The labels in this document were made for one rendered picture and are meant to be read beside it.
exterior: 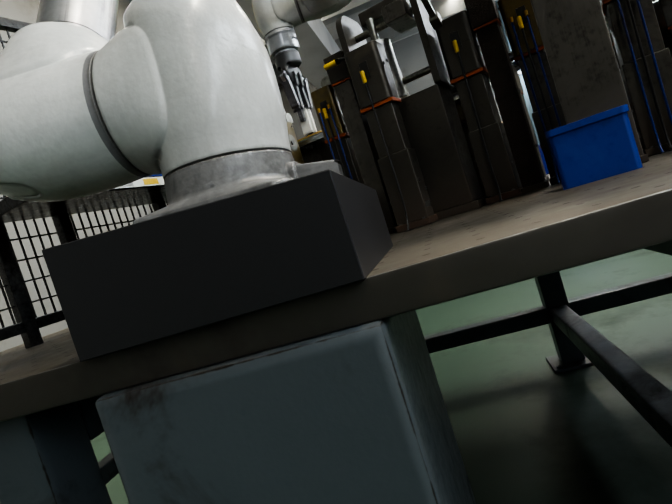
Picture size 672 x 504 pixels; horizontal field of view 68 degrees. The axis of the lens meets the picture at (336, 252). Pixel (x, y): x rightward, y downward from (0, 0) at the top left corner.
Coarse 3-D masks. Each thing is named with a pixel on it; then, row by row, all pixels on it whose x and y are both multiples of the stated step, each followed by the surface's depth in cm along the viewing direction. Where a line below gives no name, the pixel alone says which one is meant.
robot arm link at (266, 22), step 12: (252, 0) 140; (264, 0) 138; (276, 0) 137; (288, 0) 137; (264, 12) 138; (276, 12) 137; (288, 12) 138; (300, 12) 138; (264, 24) 139; (276, 24) 138; (288, 24) 140; (300, 24) 143; (264, 36) 142
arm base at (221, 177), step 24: (192, 168) 52; (216, 168) 52; (240, 168) 52; (264, 168) 53; (288, 168) 55; (312, 168) 56; (336, 168) 56; (168, 192) 55; (192, 192) 52; (216, 192) 51; (240, 192) 50; (144, 216) 52
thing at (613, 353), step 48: (624, 288) 179; (432, 336) 195; (480, 336) 190; (576, 336) 149; (624, 384) 111; (0, 432) 58; (48, 432) 59; (96, 432) 66; (0, 480) 59; (48, 480) 57; (96, 480) 64
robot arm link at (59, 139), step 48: (48, 0) 66; (96, 0) 69; (48, 48) 57; (96, 48) 60; (0, 96) 55; (48, 96) 54; (0, 144) 55; (48, 144) 55; (96, 144) 55; (0, 192) 61; (48, 192) 60; (96, 192) 62
